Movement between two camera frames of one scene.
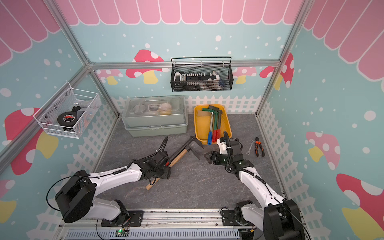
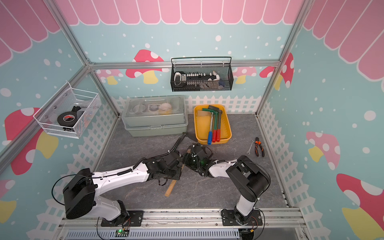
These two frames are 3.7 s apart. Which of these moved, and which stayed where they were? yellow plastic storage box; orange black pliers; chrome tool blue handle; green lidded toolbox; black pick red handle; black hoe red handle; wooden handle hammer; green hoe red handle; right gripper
Moved: black pick red handle; wooden handle hammer; right gripper
Stayed: green lidded toolbox; yellow plastic storage box; chrome tool blue handle; green hoe red handle; orange black pliers; black hoe red handle
